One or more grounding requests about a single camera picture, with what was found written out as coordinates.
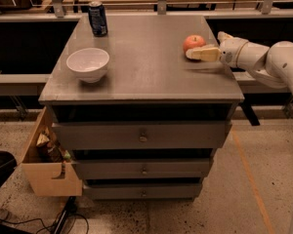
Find snack bags in box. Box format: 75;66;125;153
36;127;71;163

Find top grey drawer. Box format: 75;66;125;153
53;121;231;150

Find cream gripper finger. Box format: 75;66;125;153
186;47;221;62
217;31;233;43

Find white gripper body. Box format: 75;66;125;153
220;37;248;68

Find middle grey drawer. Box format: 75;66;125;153
72;159;210;179

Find grey drawer cabinet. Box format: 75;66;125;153
40;16;243;194

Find red apple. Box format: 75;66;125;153
183;35;206;53

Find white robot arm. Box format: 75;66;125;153
184;31;293;96

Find metal railing frame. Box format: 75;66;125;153
0;0;293;20

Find wooden side box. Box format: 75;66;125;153
21;108;82;197

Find grey drawer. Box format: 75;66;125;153
53;121;231;150
83;183;202;200
72;159;210;179

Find white bowl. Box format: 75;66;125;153
66;48;109;83

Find blue soda can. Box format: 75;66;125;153
88;1;108;37

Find black floor cables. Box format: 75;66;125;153
0;196;90;234

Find bottom grey drawer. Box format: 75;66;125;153
83;183;202;200

